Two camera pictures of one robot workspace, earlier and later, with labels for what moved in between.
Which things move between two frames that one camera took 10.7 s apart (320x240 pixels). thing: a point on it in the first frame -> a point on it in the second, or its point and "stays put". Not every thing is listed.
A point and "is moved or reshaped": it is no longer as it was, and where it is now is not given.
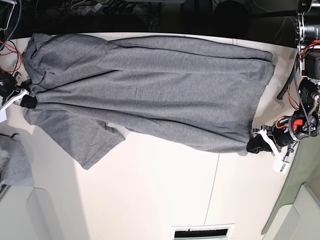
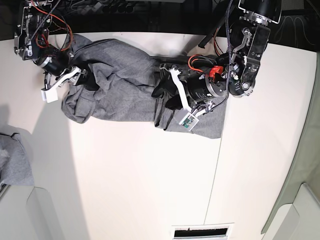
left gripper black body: x=7 y=84 -> x=56 y=65
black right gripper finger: x=257 y=144 -> x=165 y=85
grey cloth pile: x=15 y=165 stays put
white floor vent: x=209 y=232 stays put
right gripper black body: x=286 y=131 -> x=201 y=87
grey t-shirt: x=92 y=92 is moved or reshaped
